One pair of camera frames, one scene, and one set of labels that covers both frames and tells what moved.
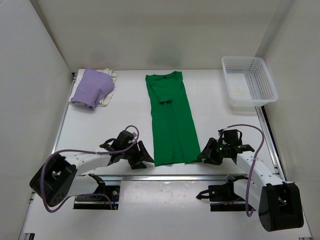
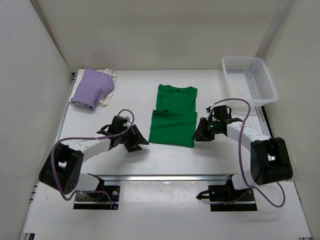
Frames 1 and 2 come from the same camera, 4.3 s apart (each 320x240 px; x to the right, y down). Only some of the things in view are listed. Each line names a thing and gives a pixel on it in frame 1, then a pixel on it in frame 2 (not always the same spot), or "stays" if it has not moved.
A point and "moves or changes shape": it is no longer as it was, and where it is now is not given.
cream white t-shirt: [105, 99] stays
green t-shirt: [175, 138] moves or changes shape
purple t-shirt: [92, 87] stays
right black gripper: [212, 152] → [204, 129]
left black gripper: [138, 155] → [132, 138]
